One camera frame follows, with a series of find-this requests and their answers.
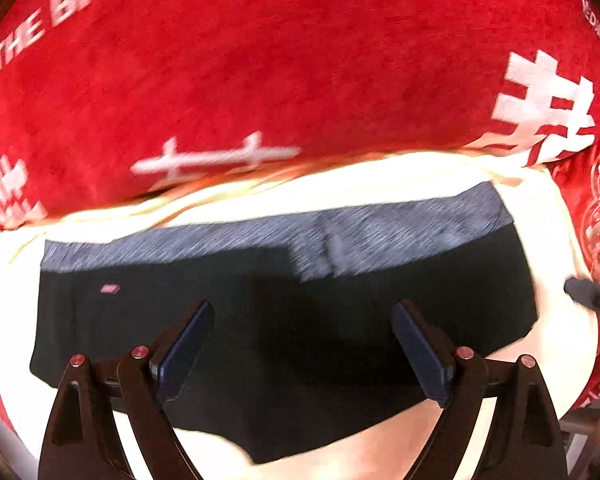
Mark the cream bed sheet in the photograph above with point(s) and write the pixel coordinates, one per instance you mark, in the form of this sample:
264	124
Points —
555	350

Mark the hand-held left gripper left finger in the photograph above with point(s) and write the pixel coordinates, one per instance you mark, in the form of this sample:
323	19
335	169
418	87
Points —
182	350

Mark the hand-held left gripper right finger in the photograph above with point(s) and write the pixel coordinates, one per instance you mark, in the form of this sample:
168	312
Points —
422	355

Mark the black underwear with grey waistband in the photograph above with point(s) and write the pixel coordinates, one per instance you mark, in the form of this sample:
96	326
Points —
280	320

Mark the bedside furniture frame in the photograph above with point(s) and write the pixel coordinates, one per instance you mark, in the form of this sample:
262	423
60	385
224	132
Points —
582	427

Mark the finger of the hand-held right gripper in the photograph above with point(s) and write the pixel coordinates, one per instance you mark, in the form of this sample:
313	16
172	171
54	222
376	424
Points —
587	294

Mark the red blanket with white characters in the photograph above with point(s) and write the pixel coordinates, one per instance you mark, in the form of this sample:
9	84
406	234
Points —
280	60

